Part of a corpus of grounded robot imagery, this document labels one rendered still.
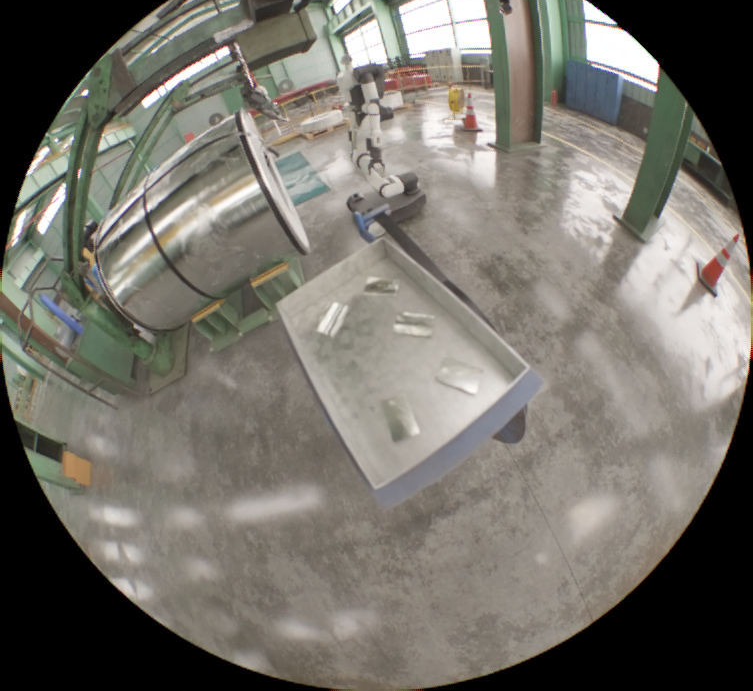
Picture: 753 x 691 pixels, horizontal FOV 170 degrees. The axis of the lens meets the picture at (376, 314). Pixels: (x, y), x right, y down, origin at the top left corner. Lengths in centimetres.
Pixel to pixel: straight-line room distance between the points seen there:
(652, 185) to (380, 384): 294
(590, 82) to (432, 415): 1016
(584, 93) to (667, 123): 755
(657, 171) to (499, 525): 299
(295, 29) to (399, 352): 83
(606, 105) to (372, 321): 984
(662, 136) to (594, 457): 259
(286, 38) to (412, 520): 185
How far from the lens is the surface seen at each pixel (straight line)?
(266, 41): 82
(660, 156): 295
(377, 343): 38
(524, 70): 433
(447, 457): 33
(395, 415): 33
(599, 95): 1006
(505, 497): 139
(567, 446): 151
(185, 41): 131
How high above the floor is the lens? 133
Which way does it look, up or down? 54 degrees down
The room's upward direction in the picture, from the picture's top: 21 degrees counter-clockwise
